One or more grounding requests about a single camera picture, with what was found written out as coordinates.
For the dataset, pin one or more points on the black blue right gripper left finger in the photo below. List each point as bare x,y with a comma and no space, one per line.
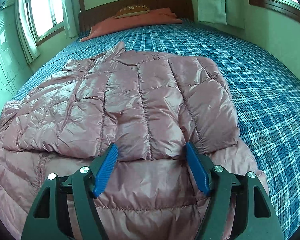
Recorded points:
49,217

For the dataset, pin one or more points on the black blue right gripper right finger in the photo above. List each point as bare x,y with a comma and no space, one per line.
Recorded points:
254,215

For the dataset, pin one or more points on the pink quilted down jacket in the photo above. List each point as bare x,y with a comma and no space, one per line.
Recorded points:
150,105

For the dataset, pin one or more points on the blue plaid bed sheet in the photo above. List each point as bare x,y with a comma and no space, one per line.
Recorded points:
265,93

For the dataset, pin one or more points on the white patterned wardrobe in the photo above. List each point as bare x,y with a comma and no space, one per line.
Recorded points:
14,70

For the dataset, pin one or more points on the white left window curtain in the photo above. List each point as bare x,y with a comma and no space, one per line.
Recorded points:
26,38

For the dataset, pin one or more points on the orange red pillow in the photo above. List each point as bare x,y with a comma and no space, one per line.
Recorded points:
112,24

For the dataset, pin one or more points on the white curtain beside headboard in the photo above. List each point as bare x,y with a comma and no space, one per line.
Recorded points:
227,12

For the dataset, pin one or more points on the brown embroidered cushion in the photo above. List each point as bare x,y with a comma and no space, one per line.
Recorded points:
132,11

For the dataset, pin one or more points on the dark wooden headboard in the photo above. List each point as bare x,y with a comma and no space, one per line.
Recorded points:
90,17

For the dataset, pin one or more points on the left window with frame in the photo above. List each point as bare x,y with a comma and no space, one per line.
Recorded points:
45,18

